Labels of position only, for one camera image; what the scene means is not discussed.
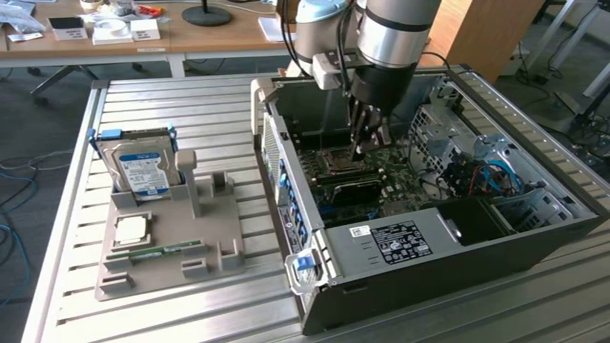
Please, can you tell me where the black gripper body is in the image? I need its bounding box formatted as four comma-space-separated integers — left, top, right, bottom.
349, 64, 416, 119

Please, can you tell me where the CPU socket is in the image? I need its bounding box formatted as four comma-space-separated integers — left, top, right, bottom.
321, 148, 359, 173

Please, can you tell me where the green motherboard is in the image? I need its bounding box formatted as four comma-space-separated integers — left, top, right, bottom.
297, 144, 437, 221

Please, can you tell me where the silver disk bay cage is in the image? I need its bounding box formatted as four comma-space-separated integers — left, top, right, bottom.
407, 103, 479, 182

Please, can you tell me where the RAM slot row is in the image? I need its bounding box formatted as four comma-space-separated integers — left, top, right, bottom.
308, 169, 384, 187

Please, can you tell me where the black graphics card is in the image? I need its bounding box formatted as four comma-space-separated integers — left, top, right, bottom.
331, 179, 383, 209

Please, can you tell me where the wooden cabinet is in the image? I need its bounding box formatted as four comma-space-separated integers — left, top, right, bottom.
424, 0, 547, 84

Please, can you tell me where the white paper stack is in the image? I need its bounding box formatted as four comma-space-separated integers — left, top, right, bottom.
257, 16, 298, 44

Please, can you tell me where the grey power supply unit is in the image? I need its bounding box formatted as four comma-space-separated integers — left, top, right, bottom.
321, 208, 461, 280

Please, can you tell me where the black plastic air shroud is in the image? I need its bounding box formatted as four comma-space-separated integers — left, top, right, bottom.
433, 198, 517, 248

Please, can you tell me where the wooden desk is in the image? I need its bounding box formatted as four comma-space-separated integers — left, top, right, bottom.
0, 0, 308, 69

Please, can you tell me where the black round lamp base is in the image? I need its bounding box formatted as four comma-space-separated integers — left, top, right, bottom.
181, 0, 233, 27

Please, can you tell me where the open black PC case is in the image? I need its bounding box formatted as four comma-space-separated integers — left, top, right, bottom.
249, 63, 610, 337

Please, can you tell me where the hard disk with blue label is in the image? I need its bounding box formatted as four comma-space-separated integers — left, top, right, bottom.
88, 124, 180, 202

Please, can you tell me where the grey parts rack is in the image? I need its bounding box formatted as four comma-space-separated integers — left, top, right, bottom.
94, 149, 246, 303

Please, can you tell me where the plain white box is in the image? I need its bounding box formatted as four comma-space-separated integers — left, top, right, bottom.
128, 18, 161, 42

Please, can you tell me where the silver CPU chip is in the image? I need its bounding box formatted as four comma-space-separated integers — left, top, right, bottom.
114, 215, 149, 247

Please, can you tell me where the green RAM stick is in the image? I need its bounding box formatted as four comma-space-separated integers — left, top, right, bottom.
105, 245, 185, 261

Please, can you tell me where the flat white box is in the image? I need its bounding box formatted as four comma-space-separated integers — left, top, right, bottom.
90, 28, 134, 46

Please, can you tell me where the white tape roll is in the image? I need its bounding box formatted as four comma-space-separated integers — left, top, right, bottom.
93, 19, 132, 38

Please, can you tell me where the black chair base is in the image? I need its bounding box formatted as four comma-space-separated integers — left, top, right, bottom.
26, 63, 145, 106

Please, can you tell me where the white box with black top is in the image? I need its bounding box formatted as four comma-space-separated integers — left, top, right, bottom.
46, 16, 88, 41

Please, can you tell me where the clear plastic bag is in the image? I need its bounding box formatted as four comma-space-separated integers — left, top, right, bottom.
0, 0, 48, 35

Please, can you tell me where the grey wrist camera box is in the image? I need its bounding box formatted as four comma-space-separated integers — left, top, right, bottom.
310, 51, 359, 91

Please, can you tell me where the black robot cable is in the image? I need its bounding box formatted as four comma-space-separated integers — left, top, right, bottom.
277, 0, 316, 78

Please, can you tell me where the blue SATA wire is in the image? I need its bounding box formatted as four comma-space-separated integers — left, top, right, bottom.
475, 159, 525, 197

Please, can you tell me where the blue floor cable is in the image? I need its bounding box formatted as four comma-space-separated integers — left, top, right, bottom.
0, 170, 38, 307

